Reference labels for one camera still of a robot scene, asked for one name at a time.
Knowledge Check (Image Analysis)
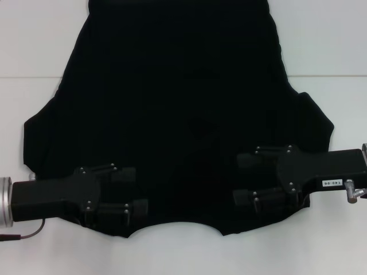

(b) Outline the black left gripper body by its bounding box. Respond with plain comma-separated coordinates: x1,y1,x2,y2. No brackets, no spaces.
11,171,101,225

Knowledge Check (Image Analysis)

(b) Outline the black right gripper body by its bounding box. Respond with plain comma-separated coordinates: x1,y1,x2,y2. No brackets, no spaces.
275,148,367,199

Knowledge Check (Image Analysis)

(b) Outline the black t-shirt with white print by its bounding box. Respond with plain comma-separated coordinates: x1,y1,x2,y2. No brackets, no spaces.
23,0,335,239

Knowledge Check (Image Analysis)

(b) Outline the right arm cable with plug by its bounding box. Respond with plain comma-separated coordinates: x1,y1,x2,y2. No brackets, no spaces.
345,178,367,205

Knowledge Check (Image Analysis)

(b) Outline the arm cable with plug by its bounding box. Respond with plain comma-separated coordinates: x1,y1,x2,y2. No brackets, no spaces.
0,172,47,241
345,178,367,205

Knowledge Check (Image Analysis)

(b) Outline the left arm cable with plug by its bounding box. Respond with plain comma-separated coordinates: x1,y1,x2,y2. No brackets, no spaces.
0,172,47,241

